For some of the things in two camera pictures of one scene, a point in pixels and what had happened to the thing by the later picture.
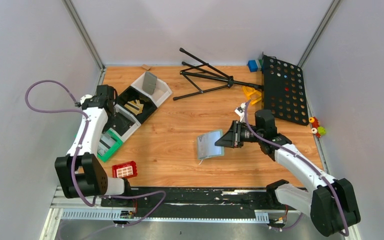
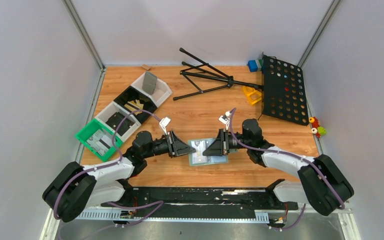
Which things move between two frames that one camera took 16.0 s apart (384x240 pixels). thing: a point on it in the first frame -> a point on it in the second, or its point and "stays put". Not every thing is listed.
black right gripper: x=236 y=134 -> x=225 y=141
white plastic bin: x=161 y=92 stays put
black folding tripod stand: x=207 y=78 stays put
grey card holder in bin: x=149 y=83 stays put
